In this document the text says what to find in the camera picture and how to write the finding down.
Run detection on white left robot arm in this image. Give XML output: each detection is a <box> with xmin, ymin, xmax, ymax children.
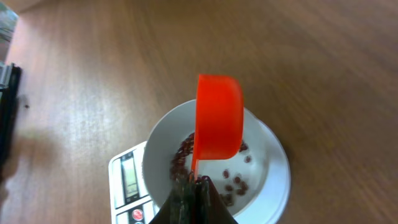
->
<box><xmin>1</xmin><ymin>63</ymin><xmax>22</xmax><ymax>168</ymax></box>

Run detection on orange measuring scoop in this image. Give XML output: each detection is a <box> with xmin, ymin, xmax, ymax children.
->
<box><xmin>191</xmin><ymin>74</ymin><xmax>244</xmax><ymax>177</ymax></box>

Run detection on white round bowl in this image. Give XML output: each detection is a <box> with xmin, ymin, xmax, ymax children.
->
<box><xmin>142</xmin><ymin>100</ymin><xmax>270</xmax><ymax>217</ymax></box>

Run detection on white digital kitchen scale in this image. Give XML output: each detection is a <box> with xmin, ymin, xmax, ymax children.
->
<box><xmin>109</xmin><ymin>121</ymin><xmax>291</xmax><ymax>223</ymax></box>

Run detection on red adzuki beans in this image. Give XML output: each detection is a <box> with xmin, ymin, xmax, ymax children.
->
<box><xmin>169</xmin><ymin>133</ymin><xmax>249</xmax><ymax>207</ymax></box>

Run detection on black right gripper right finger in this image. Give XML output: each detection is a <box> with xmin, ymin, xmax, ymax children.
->
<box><xmin>195</xmin><ymin>176</ymin><xmax>237</xmax><ymax>224</ymax></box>

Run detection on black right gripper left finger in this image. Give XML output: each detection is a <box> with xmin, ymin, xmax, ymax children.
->
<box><xmin>149</xmin><ymin>179</ymin><xmax>195</xmax><ymax>224</ymax></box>

